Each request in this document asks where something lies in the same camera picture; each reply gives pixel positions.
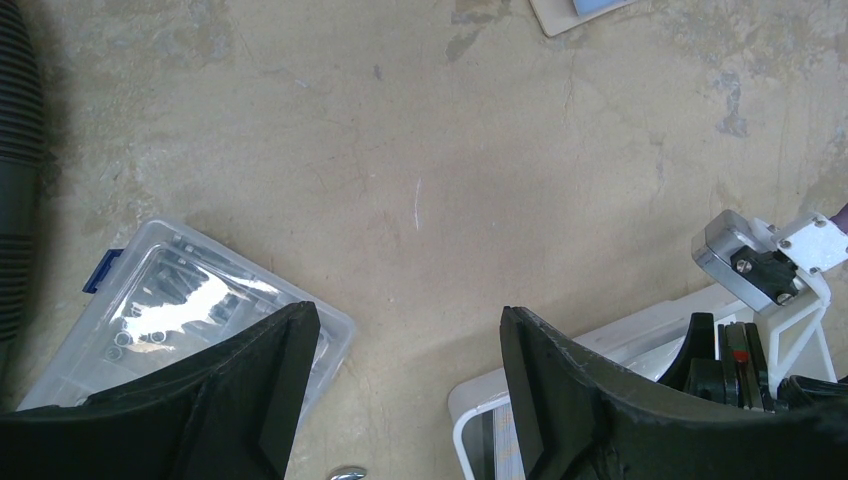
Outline white rectangular tray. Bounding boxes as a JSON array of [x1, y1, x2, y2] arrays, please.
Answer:
[[447, 281, 836, 480]]

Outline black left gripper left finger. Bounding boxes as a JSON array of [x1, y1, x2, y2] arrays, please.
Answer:
[[1, 301, 320, 479]]

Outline black corrugated hose right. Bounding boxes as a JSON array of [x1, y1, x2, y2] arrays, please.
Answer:
[[0, 0, 46, 392]]

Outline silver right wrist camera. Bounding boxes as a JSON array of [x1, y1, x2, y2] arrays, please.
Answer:
[[690, 209, 848, 315]]

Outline grey credit card stack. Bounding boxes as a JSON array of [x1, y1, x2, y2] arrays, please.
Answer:
[[493, 403, 526, 480]]

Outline clear plastic bag of screws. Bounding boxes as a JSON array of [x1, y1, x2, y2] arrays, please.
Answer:
[[18, 217, 356, 418]]

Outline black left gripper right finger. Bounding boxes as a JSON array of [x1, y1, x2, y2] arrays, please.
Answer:
[[500, 307, 847, 479]]

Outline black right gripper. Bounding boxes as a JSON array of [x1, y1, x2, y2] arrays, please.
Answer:
[[657, 312, 847, 412]]

